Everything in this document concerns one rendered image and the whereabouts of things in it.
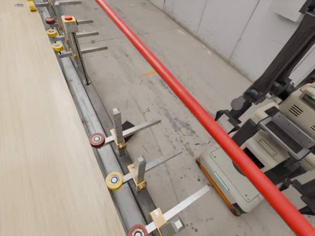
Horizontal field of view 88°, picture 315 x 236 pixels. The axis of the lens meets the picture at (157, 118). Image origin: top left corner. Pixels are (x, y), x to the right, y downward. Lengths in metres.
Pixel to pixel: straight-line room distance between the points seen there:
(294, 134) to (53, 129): 1.30
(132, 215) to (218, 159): 1.00
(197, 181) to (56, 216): 1.37
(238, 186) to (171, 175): 0.63
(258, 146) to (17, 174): 1.38
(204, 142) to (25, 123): 1.75
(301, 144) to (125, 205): 1.02
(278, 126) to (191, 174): 1.06
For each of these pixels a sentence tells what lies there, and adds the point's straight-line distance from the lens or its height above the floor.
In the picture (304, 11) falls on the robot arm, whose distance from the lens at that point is 0.80.
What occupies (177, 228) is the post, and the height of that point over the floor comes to 1.14.
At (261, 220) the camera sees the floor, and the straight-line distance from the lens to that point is 2.10.
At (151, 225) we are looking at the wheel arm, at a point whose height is 0.85.
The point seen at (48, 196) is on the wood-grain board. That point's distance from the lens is 0.92.
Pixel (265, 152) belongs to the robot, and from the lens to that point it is 1.32.
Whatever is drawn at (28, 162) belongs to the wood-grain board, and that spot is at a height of 0.90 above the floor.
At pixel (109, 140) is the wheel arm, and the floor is 0.85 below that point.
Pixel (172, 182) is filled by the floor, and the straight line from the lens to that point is 1.83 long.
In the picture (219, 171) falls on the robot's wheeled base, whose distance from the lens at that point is 1.71.
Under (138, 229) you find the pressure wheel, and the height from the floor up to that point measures 0.91.
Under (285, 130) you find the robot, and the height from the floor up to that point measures 1.04.
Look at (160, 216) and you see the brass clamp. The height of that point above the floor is 0.86.
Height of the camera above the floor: 1.72
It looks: 52 degrees down
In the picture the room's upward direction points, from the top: 11 degrees clockwise
